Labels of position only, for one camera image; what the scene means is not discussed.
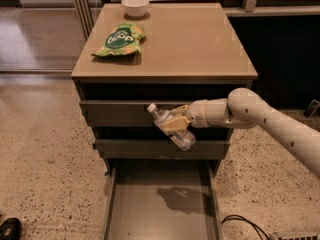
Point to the small black floor object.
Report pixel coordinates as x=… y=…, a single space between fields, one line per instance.
x=312 y=109

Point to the top grey drawer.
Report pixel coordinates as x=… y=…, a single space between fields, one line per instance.
x=107 y=113

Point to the floor vent grille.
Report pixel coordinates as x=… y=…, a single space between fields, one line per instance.
x=295 y=236

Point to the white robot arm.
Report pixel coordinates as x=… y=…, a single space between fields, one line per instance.
x=243 y=108

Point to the black shoe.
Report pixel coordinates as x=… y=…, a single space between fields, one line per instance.
x=10 y=229

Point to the clear plastic water bottle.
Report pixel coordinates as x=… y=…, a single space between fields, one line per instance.
x=184 y=140

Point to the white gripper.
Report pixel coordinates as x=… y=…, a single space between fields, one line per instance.
x=196 y=114

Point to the green snack bag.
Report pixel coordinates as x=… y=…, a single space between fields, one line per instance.
x=124 y=40

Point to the grey drawer cabinet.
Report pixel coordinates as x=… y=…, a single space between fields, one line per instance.
x=190 y=53

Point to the white ceramic bowl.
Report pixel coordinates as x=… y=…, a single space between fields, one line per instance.
x=135 y=8

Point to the bottom grey open drawer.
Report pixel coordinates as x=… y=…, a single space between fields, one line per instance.
x=162 y=200

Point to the middle grey drawer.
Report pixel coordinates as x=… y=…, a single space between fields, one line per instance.
x=161 y=149

